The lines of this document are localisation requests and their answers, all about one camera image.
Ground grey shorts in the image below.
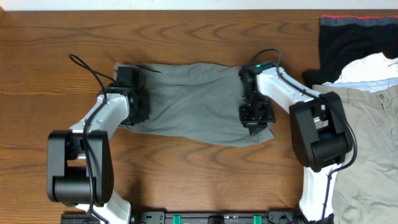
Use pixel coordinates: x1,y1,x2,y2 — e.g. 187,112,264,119
123,63,274,147

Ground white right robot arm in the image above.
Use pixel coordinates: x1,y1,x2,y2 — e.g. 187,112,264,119
239,61,357,223

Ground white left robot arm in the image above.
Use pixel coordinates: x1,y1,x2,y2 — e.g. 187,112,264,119
47,83,149,224

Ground black garment red waistband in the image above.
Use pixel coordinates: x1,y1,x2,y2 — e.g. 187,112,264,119
302,15,397,87

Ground white shirt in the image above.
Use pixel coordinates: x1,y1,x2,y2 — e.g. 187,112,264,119
323,52,397,93

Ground beige khaki shorts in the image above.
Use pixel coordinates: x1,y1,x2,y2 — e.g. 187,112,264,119
313,85,397,223

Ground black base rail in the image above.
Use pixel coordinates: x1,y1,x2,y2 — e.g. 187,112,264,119
60,210,306,224

